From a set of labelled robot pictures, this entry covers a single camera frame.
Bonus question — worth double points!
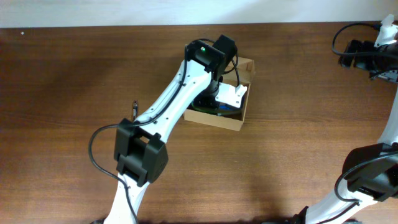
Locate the green tape roll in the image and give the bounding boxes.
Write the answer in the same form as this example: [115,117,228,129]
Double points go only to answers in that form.
[190,102,218,114]

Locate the white black permanent marker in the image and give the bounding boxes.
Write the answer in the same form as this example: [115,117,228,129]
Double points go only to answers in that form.
[216,110,241,116]

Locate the cardboard box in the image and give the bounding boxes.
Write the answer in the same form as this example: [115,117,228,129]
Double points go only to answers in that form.
[183,57,256,131]

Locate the black clear ballpoint pen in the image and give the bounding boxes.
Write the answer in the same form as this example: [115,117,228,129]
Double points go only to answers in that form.
[131,101,139,121]

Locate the blue ballpoint pen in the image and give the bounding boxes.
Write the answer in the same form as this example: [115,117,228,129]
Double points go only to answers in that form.
[218,105,236,111]

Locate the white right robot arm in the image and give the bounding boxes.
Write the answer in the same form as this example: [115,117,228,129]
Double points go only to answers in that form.
[288,14,397,224]

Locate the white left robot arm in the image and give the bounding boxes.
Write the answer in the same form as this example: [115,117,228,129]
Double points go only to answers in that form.
[104,35,247,223]

